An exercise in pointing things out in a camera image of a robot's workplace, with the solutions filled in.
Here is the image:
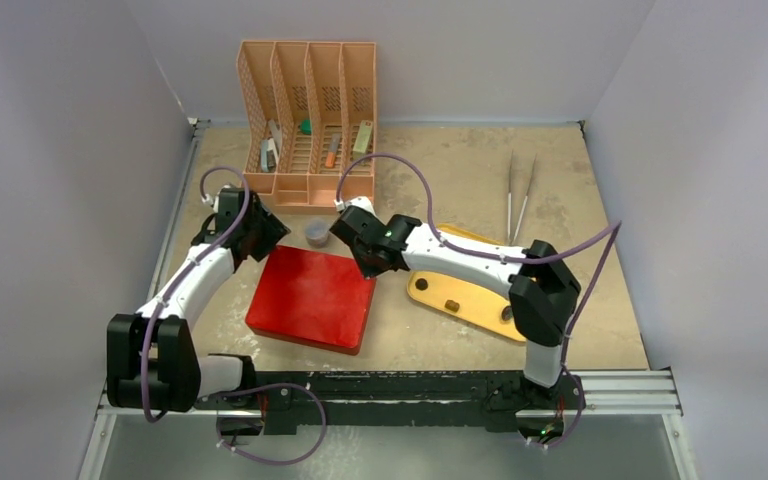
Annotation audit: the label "green small carton box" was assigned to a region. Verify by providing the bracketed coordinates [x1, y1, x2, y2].
[351, 120, 374, 161]

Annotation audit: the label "yellow tray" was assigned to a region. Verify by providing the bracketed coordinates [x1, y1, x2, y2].
[404, 224, 525, 344]

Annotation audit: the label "red lid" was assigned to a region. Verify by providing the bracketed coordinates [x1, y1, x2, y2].
[245, 246, 376, 356]

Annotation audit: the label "pink plastic desk organizer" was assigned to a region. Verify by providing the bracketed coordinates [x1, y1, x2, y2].
[236, 40, 378, 214]

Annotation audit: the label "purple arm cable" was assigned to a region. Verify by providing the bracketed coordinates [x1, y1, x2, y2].
[140, 166, 253, 425]
[334, 152, 624, 452]

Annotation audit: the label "green eraser block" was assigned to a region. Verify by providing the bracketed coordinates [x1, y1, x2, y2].
[299, 118, 313, 135]

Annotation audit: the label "grey stapler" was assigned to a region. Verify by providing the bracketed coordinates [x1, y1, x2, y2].
[260, 137, 279, 173]

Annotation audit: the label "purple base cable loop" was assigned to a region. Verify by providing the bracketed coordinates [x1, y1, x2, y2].
[215, 382, 330, 467]

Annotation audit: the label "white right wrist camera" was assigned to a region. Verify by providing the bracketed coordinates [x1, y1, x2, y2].
[335, 196, 377, 217]

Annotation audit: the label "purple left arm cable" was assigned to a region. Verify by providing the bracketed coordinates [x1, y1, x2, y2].
[140, 166, 253, 425]

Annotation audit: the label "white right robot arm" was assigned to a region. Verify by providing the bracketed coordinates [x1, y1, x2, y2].
[330, 197, 581, 407]

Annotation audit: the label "brown ridged chocolate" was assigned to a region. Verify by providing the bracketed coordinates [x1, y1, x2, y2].
[444, 300, 460, 312]

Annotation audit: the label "clear paperclip jar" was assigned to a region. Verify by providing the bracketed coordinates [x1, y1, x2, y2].
[304, 218, 330, 248]

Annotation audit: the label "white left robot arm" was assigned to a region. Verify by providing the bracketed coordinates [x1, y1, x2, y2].
[106, 186, 290, 422]

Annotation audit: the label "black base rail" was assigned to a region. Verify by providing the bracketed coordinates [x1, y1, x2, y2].
[199, 367, 585, 442]

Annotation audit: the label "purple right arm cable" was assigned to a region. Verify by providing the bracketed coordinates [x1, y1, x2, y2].
[334, 152, 624, 452]

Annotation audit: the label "metal tongs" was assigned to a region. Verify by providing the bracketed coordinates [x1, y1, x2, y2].
[506, 150, 537, 246]

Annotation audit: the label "dark round chocolate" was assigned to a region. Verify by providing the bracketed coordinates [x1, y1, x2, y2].
[500, 305, 513, 323]

